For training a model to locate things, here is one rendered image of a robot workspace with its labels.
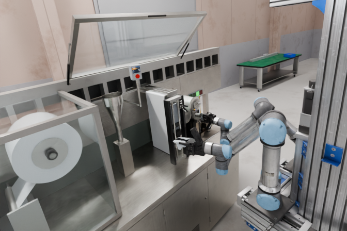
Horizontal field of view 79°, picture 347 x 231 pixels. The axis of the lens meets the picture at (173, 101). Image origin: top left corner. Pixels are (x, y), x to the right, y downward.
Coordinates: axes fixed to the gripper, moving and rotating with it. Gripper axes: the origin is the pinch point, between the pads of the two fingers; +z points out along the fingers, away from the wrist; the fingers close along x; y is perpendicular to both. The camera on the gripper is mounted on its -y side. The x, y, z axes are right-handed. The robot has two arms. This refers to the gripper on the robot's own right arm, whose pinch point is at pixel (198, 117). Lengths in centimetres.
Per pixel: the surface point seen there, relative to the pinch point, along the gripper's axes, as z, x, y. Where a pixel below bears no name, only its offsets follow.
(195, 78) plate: 30, -34, 28
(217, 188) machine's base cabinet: -29, 13, -59
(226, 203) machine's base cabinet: -29, -2, -87
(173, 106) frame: -15, 44, 29
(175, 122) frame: -12.4, 41.2, 14.3
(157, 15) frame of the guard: -6, 41, 92
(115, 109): 2, 80, 36
